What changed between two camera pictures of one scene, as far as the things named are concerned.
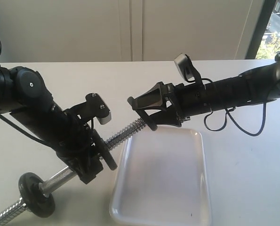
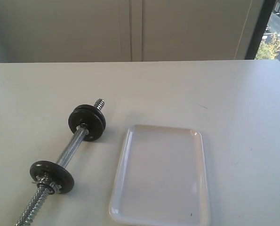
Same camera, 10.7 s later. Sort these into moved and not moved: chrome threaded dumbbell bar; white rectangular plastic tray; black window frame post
Moved: chrome threaded dumbbell bar
Not moved: black window frame post; white rectangular plastic tray
